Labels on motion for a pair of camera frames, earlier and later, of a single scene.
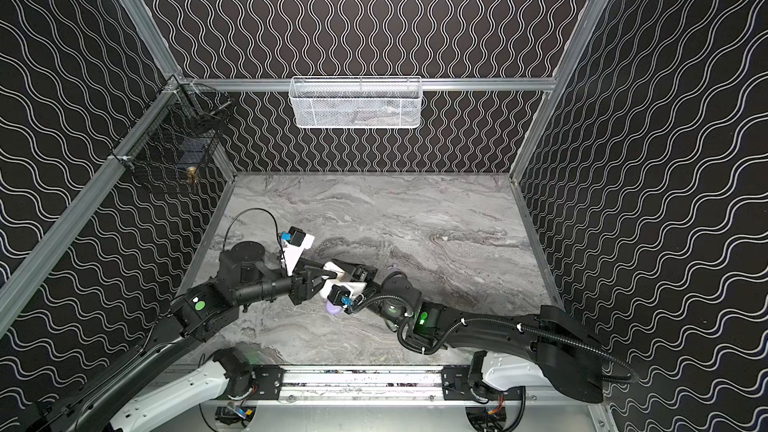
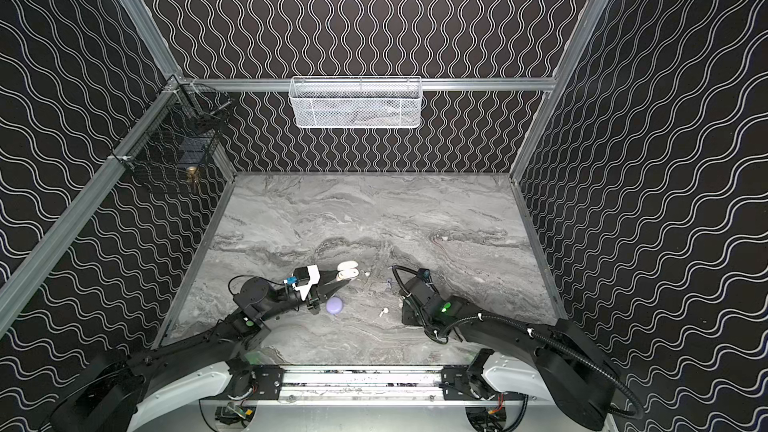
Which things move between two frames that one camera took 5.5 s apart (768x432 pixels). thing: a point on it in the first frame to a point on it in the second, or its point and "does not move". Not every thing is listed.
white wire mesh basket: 355,102 does not move
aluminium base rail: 362,385 does not move
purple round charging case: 332,308 does not move
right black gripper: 365,276 to 411,310
